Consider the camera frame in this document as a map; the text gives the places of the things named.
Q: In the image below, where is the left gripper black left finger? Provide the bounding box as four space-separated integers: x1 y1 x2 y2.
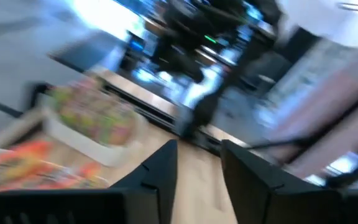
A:
110 139 179 224

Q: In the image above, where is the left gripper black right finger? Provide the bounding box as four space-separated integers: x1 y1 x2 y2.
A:
221 139 321 224

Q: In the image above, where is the green pink ramen noodle pack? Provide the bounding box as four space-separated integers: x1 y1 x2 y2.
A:
50 77 139 147

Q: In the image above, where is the orange chicken ramen noodle pack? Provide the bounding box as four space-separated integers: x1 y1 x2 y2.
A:
0 139 110 198

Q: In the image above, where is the white plastic bin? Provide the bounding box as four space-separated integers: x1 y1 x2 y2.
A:
39 93 150 167

